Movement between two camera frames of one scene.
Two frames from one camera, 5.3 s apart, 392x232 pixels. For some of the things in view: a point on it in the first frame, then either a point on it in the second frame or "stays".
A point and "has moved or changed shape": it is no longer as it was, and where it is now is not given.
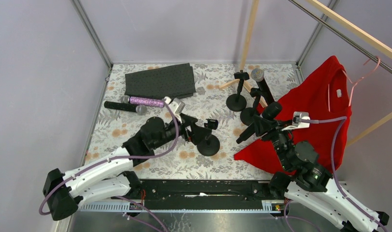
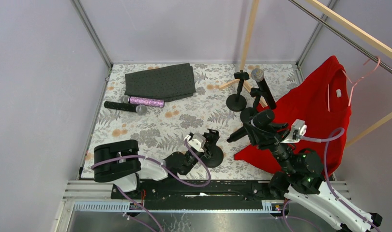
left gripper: [188, 127] → [205, 144]
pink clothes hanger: [354, 83] stays
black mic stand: [237, 102] stays
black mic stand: [210, 146] has moved or changed shape
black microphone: [140, 109] stays
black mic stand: [248, 114] stays
